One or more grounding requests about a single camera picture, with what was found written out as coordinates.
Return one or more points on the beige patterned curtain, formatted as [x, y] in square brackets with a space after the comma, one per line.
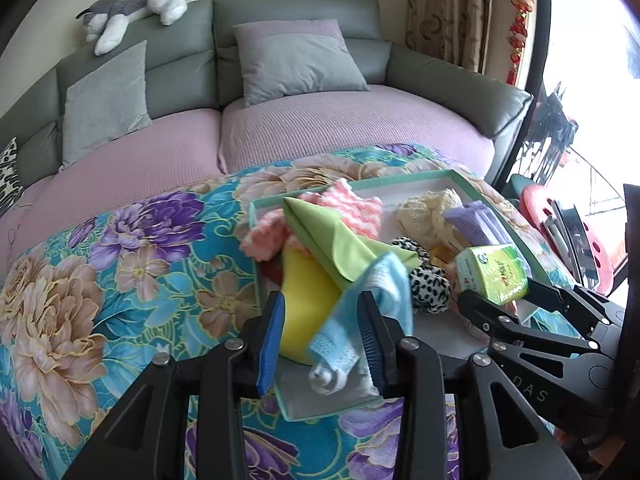
[455, 31]

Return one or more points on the black metal drying rack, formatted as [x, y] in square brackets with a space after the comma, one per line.
[549, 155]

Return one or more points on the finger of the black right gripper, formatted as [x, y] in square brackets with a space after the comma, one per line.
[501, 326]
[580, 306]

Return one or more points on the light green microfibre cloth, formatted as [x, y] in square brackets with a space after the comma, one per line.
[342, 253]

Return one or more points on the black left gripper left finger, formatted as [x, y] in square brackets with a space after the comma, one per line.
[144, 434]

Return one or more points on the floral patterned table cover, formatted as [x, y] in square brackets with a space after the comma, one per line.
[84, 311]

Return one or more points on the grey leather sofa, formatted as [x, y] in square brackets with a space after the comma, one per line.
[195, 64]

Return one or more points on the grey white plush dog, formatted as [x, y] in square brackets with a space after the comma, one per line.
[106, 21]

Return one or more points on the mauve sofa seat cover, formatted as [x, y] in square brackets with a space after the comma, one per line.
[189, 147]

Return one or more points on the black white leopard scrunchie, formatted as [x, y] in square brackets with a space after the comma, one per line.
[430, 288]

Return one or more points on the grey centre cushion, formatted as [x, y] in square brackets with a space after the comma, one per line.
[105, 105]

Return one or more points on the black white patterned cushion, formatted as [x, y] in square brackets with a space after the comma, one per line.
[11, 188]

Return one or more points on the pink white striped fluffy cloth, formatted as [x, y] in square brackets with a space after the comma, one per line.
[338, 204]

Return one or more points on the green tissue pack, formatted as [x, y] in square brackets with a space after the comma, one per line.
[494, 272]

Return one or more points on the teal rimmed white tray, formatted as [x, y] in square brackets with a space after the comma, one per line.
[296, 399]

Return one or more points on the light blue face mask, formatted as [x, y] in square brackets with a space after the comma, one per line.
[360, 319]

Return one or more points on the grey mauve right cushion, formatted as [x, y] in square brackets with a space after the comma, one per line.
[290, 58]

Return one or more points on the cream lace scrunchie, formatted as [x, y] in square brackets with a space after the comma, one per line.
[422, 218]

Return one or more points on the red round stool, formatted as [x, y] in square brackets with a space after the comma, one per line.
[605, 228]

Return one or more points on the red hanging ornament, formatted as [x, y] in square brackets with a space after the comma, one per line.
[517, 37]

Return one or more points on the yellow green scouring sponge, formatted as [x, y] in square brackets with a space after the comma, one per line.
[310, 334]

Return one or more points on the purple tissue pack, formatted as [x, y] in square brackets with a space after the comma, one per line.
[478, 224]

